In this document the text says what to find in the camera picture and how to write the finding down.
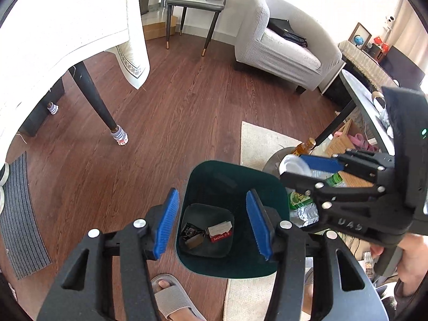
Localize red and white card package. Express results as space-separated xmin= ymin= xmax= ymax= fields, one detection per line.
xmin=205 ymin=221 xmax=234 ymax=243

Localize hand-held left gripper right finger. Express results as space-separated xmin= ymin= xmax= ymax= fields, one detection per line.
xmin=246 ymin=189 xmax=390 ymax=321

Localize white paper cup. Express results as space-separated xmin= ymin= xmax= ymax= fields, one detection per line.
xmin=372 ymin=92 xmax=386 ymax=112

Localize flat cardboard box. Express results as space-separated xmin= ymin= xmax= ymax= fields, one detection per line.
xmin=142 ymin=16 xmax=178 ymax=41

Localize black television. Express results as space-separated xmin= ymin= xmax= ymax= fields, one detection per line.
xmin=381 ymin=45 xmax=425 ymax=90

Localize round grey stool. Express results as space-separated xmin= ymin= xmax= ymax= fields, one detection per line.
xmin=262 ymin=147 xmax=291 ymax=178

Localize grey armchair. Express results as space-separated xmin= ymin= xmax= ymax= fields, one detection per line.
xmin=234 ymin=0 xmax=345 ymax=95

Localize white round plastic lid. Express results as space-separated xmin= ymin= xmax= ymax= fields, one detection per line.
xmin=279 ymin=155 xmax=310 ymax=178

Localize person's foot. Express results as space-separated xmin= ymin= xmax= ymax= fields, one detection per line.
xmin=157 ymin=279 xmax=194 ymax=321

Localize crumpled clear plastic bottle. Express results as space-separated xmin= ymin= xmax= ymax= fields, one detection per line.
xmin=288 ymin=190 xmax=320 ymax=226

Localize black dining table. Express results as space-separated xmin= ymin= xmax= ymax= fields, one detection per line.
xmin=47 ymin=61 xmax=121 ymax=134

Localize person's right forearm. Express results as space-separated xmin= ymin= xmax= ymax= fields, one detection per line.
xmin=378 ymin=278 xmax=417 ymax=321

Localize green cap plastic bottle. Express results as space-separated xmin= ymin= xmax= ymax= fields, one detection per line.
xmin=326 ymin=172 xmax=346 ymax=188

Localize table with white tablecloth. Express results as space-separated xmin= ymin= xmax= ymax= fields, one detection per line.
xmin=0 ymin=0 xmax=151 ymax=163

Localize grey dining chair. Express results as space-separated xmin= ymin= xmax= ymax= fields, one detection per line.
xmin=166 ymin=0 xmax=231 ymax=57

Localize pink slippers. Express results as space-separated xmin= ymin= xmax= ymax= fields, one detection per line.
xmin=333 ymin=132 xmax=379 ymax=153

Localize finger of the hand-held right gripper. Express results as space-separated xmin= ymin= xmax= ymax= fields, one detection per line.
xmin=279 ymin=170 xmax=407 ymax=219
xmin=300 ymin=149 xmax=397 ymax=183

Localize wicker basket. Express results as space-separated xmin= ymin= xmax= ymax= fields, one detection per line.
xmin=326 ymin=119 xmax=375 ymax=188

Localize black cabinet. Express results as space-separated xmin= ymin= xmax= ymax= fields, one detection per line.
xmin=318 ymin=57 xmax=357 ymax=108

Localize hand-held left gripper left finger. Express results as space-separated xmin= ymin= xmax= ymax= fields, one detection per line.
xmin=37 ymin=187 xmax=181 ymax=321

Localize beige rug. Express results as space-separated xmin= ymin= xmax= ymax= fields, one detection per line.
xmin=224 ymin=121 xmax=368 ymax=321

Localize wooden picture frame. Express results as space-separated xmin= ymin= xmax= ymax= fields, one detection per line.
xmin=348 ymin=23 xmax=372 ymax=50

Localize amber glass bottle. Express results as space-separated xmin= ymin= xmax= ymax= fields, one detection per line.
xmin=293 ymin=137 xmax=316 ymax=156

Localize printed tissue pack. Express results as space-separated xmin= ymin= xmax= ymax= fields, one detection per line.
xmin=377 ymin=105 xmax=394 ymax=126

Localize beige lace cloth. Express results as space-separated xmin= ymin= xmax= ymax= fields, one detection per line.
xmin=338 ymin=40 xmax=398 ymax=91

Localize grey striped doormat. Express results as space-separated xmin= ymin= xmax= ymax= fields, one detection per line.
xmin=0 ymin=152 xmax=53 ymax=280

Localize grey slipper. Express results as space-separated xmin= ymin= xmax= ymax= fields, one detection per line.
xmin=150 ymin=273 xmax=208 ymax=321

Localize person's right hand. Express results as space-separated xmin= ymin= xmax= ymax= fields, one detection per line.
xmin=395 ymin=233 xmax=428 ymax=295

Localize black handbag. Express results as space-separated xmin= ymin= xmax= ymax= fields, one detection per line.
xmin=267 ymin=18 xmax=308 ymax=48

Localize dark green trash bin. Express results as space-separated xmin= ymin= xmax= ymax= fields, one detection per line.
xmin=175 ymin=160 xmax=291 ymax=280

